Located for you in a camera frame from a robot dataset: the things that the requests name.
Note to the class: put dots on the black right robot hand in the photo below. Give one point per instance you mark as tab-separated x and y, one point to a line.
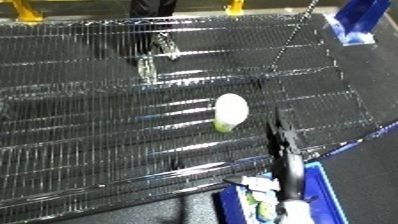
291	173

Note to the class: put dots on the paper cup with green band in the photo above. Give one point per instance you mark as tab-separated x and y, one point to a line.
231	108

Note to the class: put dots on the pale right robot forearm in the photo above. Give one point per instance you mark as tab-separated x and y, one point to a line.
297	213

